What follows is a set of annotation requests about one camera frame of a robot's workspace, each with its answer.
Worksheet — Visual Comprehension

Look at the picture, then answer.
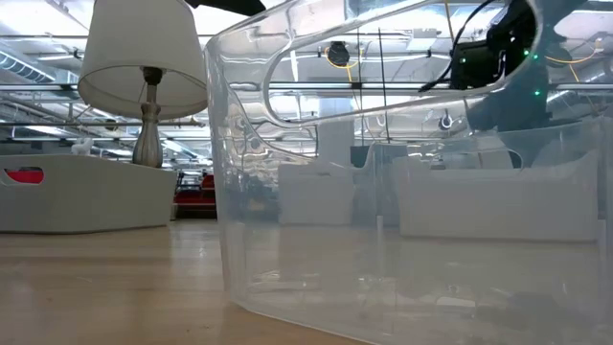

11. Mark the long ceiling light strip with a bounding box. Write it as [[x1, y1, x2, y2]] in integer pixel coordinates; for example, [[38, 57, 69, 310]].
[[0, 81, 613, 92]]

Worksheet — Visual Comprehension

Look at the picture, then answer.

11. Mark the silver ventilation duct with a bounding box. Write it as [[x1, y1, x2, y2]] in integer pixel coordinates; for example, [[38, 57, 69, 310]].
[[0, 50, 55, 85], [545, 71, 613, 121]]

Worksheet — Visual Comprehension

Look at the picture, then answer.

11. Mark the white shade table lamp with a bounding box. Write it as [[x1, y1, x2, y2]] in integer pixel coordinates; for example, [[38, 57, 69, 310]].
[[78, 0, 210, 169]]

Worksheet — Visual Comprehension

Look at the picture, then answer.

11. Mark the yellow hanging cable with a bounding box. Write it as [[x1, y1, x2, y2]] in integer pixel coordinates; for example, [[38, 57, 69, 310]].
[[443, 0, 476, 138]]

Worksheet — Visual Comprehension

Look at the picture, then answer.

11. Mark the small white figure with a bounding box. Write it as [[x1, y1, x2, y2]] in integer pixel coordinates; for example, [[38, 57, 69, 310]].
[[71, 137, 95, 156]]

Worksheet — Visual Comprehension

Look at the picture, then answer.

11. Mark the grey plastic basket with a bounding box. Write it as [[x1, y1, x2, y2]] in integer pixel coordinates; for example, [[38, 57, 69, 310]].
[[0, 152, 177, 235]]

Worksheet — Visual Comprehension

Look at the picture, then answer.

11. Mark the black hanging cable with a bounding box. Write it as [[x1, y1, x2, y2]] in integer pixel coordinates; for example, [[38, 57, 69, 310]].
[[376, 27, 391, 145]]

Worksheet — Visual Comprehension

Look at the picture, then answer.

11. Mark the white building column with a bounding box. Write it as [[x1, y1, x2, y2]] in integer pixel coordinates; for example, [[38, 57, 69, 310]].
[[318, 98, 356, 162]]

